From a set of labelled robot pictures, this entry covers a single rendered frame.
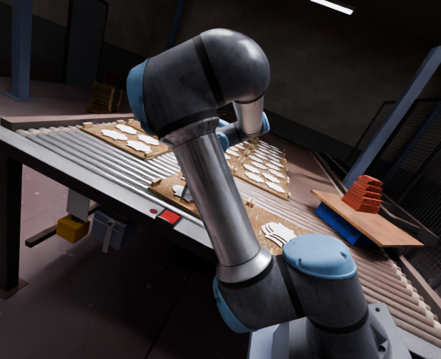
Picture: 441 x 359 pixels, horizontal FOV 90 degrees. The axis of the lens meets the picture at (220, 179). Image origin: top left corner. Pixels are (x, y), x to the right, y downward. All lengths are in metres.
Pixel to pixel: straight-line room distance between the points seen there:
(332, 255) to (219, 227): 0.20
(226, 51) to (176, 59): 0.08
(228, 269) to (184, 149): 0.23
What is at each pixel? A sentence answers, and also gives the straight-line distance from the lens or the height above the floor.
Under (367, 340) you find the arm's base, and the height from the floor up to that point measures 1.13.
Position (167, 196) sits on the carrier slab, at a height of 0.94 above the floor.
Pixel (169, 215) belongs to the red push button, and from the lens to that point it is 0.84.
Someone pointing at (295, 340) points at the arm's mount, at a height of 0.98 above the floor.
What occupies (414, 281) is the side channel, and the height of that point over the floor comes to 0.93.
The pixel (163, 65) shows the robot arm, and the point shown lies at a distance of 0.39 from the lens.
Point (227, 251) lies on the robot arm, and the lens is 0.41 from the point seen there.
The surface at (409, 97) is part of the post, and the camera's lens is 2.85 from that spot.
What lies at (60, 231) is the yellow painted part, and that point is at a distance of 1.14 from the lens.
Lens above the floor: 1.41
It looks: 22 degrees down
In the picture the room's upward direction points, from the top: 23 degrees clockwise
